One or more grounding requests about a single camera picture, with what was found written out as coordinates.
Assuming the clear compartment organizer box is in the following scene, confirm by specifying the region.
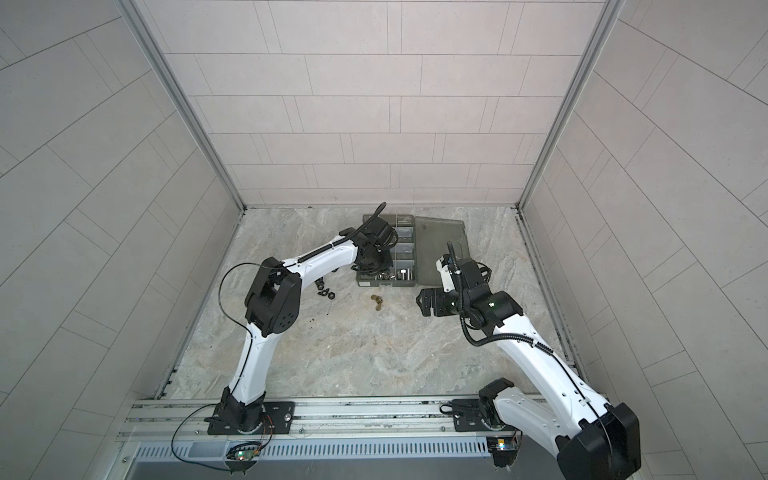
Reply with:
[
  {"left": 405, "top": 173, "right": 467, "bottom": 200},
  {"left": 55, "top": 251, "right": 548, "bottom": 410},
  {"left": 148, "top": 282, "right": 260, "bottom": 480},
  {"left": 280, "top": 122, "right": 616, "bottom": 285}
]
[{"left": 356, "top": 214, "right": 470, "bottom": 287}]

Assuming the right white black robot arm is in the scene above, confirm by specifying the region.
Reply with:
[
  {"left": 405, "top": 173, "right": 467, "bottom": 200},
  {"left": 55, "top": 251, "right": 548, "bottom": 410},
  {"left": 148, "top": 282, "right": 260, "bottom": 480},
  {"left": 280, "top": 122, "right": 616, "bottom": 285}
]
[{"left": 417, "top": 254, "right": 642, "bottom": 479}]

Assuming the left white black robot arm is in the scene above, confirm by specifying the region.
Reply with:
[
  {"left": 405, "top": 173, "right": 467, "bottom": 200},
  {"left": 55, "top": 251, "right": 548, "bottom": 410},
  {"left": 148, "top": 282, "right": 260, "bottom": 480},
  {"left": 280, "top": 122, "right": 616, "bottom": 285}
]
[{"left": 214, "top": 214, "right": 398, "bottom": 432}]

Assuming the brass wing nuts pair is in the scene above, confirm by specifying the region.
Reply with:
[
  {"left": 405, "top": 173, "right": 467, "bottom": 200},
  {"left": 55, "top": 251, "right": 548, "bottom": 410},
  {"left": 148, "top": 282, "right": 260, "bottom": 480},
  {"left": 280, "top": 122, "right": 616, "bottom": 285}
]
[{"left": 371, "top": 294, "right": 383, "bottom": 311}]

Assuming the right controller board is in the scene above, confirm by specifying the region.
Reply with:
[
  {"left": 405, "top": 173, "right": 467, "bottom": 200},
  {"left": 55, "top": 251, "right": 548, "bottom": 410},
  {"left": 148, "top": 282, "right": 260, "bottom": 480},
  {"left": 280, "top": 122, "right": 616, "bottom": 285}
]
[{"left": 486, "top": 436, "right": 520, "bottom": 470}]

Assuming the controller board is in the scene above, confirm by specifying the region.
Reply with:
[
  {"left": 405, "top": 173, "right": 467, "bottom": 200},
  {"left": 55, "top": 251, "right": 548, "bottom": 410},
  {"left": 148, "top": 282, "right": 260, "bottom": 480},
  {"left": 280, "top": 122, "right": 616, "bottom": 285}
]
[
  {"left": 486, "top": 436, "right": 520, "bottom": 470},
  {"left": 225, "top": 441, "right": 264, "bottom": 475}
]

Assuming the left controller board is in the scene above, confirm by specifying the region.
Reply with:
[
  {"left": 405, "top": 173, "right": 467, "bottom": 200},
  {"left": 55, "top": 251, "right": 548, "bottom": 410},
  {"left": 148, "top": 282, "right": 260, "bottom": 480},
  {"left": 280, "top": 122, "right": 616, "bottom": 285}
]
[{"left": 225, "top": 441, "right": 264, "bottom": 475}]

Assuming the left black cable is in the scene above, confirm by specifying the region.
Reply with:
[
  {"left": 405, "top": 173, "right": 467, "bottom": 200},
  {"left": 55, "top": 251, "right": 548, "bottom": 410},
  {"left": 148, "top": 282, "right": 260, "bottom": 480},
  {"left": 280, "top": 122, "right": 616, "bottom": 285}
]
[{"left": 281, "top": 201, "right": 388, "bottom": 268}]

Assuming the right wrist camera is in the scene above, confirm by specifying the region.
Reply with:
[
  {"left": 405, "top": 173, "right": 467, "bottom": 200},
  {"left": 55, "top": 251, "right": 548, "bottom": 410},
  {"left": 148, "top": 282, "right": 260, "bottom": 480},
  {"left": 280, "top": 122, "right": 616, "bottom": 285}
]
[{"left": 435, "top": 253, "right": 461, "bottom": 293}]

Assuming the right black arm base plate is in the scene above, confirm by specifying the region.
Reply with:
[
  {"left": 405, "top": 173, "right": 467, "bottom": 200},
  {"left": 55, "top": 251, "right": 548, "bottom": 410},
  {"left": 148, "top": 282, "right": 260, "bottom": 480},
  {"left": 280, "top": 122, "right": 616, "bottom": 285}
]
[{"left": 439, "top": 399, "right": 493, "bottom": 432}]

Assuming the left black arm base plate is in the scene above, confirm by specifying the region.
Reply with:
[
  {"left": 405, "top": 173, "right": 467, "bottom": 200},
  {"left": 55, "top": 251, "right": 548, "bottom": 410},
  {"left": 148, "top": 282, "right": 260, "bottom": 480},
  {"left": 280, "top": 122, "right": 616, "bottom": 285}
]
[{"left": 204, "top": 401, "right": 296, "bottom": 435}]

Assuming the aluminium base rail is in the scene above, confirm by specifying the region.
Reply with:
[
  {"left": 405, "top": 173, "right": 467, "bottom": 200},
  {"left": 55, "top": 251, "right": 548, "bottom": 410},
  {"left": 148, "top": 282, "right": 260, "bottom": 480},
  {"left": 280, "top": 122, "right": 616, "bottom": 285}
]
[{"left": 117, "top": 396, "right": 537, "bottom": 467}]

